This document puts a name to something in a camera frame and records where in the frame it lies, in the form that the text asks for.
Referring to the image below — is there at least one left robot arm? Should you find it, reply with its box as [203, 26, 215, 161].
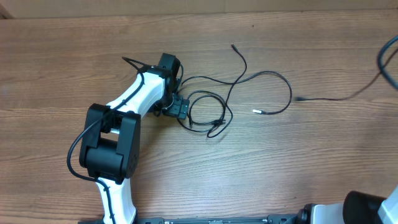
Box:
[76, 54, 189, 223]

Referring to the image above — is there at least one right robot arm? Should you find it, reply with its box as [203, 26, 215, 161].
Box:
[292, 189, 397, 224]

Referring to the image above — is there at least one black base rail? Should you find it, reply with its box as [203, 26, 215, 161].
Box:
[77, 213, 355, 224]

